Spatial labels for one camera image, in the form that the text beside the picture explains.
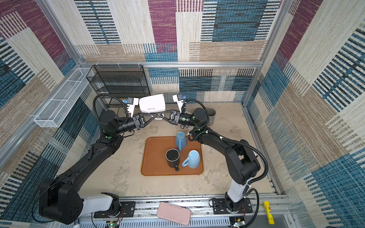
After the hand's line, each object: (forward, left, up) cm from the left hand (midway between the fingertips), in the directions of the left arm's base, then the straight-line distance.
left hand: (156, 115), depth 66 cm
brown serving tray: (+2, +8, -38) cm, 39 cm away
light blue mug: (-10, -18, -27) cm, 34 cm away
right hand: (+1, 0, -2) cm, 2 cm away
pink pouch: (-34, -7, -35) cm, 49 cm away
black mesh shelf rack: (+46, +37, -17) cm, 62 cm away
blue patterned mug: (+3, -11, -28) cm, 30 cm away
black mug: (-8, -6, -26) cm, 28 cm away
